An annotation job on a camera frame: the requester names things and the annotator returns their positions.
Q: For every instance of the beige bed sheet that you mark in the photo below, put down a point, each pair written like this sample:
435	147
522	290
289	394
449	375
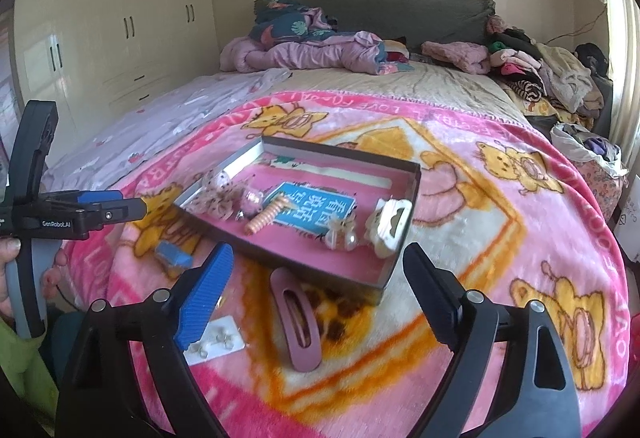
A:
400	86

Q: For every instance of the white cardboard box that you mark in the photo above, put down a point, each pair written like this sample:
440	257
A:
629	230

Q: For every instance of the dotted tulle bow hair clip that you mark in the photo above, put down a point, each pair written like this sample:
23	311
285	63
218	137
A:
220	198

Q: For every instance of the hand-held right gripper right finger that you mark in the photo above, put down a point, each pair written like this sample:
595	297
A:
435	290

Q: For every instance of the small pink hair clip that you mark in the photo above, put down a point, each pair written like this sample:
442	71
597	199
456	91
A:
251	202

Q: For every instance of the pale printed bed sheet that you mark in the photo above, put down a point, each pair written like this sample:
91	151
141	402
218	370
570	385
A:
165	118

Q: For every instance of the small blue item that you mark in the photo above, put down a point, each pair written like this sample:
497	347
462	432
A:
177	257

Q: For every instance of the person's left hand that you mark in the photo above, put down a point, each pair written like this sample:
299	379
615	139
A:
6	288

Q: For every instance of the white claw hair clip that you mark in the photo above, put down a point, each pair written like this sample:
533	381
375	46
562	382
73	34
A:
377	228

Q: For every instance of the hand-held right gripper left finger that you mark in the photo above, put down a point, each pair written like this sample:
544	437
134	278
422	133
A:
202	298

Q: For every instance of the pink fuzzy garment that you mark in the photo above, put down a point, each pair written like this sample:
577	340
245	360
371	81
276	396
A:
460	56

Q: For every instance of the pink printed blanket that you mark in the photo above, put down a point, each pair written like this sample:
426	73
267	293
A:
500	228

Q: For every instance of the white earring card with studs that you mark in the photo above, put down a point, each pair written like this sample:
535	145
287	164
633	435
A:
220	335

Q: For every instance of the pink crumpled quilt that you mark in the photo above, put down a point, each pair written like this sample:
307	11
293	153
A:
310	56

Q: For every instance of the dark floral pillow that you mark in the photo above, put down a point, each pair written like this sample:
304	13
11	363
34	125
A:
285	23

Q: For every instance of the pale curtain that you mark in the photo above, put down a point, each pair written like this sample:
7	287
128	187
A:
620	68

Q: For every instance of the cream wardrobe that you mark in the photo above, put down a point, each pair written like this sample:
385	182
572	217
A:
110	18

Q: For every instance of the grey cardboard box pink inside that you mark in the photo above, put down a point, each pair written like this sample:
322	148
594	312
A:
310	248

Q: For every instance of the mauve snap hair clip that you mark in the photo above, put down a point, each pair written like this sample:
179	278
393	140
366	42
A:
306	358

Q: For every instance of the grey padded headboard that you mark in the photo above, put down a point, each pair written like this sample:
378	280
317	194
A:
390	13

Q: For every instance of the white bag of clothes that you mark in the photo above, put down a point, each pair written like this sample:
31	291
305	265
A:
590	148

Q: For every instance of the pile of mixed clothes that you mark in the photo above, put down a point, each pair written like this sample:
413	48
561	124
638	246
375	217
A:
550	68

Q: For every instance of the blue printed card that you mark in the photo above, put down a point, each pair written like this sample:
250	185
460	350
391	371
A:
320	214

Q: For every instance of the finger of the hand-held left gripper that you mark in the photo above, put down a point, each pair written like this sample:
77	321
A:
100	196
115	213

